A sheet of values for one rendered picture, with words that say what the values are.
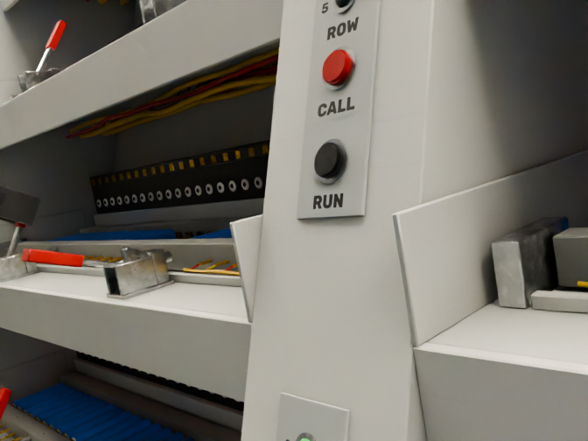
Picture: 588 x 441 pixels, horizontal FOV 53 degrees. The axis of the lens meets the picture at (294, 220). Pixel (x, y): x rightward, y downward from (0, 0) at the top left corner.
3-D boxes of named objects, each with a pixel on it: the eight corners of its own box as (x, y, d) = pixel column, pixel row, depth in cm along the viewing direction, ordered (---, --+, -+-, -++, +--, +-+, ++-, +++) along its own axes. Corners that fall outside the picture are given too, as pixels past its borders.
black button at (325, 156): (337, 175, 25) (339, 139, 25) (311, 178, 26) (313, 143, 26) (353, 180, 26) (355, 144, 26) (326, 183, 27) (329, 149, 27)
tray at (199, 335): (268, 410, 29) (232, 222, 28) (-48, 313, 73) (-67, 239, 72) (473, 294, 43) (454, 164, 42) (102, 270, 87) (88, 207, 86)
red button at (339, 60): (345, 79, 26) (347, 44, 26) (318, 86, 27) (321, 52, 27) (360, 86, 26) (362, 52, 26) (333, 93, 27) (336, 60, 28)
